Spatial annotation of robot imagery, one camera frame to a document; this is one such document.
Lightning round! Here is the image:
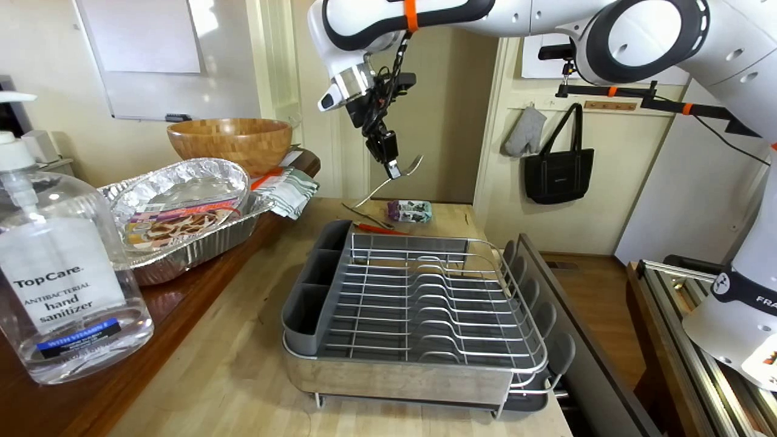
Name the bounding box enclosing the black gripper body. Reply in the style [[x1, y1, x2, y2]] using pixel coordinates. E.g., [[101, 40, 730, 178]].
[[351, 83, 404, 163]]

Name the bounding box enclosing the grey dish rack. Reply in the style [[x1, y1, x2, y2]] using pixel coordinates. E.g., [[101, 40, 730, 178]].
[[279, 218, 580, 420]]

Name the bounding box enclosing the teal sponge packet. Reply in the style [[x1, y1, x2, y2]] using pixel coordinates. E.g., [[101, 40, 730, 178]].
[[384, 196, 436, 228]]

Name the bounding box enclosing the red silicone spatula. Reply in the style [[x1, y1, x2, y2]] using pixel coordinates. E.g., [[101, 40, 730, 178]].
[[350, 218, 404, 237]]

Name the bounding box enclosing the grey oven mitt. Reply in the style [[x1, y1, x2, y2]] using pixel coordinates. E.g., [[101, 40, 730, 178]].
[[497, 105, 548, 161]]

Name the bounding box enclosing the wooden bowl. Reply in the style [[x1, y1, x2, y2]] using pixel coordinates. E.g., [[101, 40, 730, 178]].
[[166, 116, 297, 178]]

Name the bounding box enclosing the black tote bag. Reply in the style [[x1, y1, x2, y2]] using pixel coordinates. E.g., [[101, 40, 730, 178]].
[[519, 103, 597, 206]]

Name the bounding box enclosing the aluminium foil tray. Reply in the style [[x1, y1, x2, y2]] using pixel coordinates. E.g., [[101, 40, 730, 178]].
[[98, 155, 275, 292]]

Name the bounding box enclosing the dark brown wooden counter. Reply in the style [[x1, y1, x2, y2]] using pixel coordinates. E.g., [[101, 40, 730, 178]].
[[0, 149, 322, 437]]

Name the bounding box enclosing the white refrigerator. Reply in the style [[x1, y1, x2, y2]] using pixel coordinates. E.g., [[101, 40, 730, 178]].
[[612, 75, 773, 269]]

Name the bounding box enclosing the clear hand sanitizer bottle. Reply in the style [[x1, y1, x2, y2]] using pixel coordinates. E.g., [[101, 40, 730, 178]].
[[0, 91, 158, 388]]

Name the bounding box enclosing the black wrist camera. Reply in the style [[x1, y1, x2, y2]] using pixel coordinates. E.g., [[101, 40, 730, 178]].
[[372, 70, 419, 105]]

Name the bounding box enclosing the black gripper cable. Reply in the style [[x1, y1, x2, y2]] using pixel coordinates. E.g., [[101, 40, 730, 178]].
[[385, 29, 411, 84]]

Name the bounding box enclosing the orange velcro strap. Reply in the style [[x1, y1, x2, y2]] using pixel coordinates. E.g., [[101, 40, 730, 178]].
[[401, 0, 422, 36]]

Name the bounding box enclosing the black bar camera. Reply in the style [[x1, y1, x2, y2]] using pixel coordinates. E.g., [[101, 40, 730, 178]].
[[537, 40, 587, 63]]

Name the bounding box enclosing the white wall whiteboard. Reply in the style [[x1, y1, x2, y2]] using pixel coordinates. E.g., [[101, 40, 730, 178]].
[[73, 0, 262, 123]]

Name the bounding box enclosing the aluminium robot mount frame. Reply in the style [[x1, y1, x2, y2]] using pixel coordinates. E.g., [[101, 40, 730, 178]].
[[637, 257, 777, 437]]

